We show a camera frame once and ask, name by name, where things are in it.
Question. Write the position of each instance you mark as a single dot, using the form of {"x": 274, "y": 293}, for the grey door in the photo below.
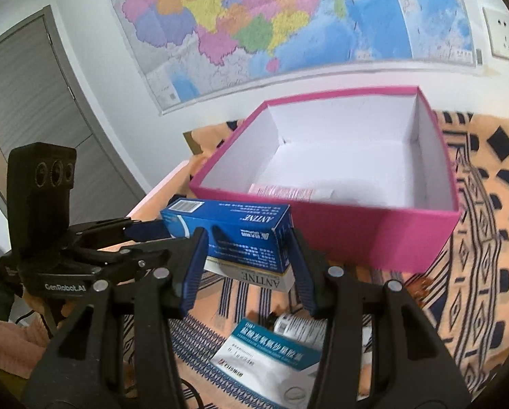
{"x": 24, "y": 93}

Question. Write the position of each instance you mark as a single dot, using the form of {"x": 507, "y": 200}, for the white teal medicine box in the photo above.
{"x": 263, "y": 362}

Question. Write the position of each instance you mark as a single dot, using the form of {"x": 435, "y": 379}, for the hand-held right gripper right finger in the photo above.
{"x": 302, "y": 272}

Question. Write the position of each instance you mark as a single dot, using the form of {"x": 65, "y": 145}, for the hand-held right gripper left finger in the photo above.
{"x": 192, "y": 270}

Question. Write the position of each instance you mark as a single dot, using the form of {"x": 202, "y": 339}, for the person's left forearm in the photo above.
{"x": 7, "y": 341}

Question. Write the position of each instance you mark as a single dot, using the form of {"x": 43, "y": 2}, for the blue medicine box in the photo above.
{"x": 246, "y": 230}

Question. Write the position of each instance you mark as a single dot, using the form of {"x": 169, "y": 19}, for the orange patterned blanket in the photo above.
{"x": 484, "y": 221}

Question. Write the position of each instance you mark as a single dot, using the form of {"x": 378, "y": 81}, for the colourful wall map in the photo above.
{"x": 237, "y": 30}

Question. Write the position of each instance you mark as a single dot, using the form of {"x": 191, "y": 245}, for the pink cardboard box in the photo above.
{"x": 365, "y": 234}

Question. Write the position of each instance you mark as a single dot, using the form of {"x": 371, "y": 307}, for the white medicine bottle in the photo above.
{"x": 297, "y": 326}

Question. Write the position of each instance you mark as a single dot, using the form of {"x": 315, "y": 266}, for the light pink sheet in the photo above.
{"x": 165, "y": 187}

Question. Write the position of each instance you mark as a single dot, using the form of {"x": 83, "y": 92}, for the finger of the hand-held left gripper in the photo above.
{"x": 147, "y": 230}
{"x": 156, "y": 252}

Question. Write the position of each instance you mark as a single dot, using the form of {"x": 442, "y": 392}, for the white wall socket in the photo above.
{"x": 503, "y": 34}

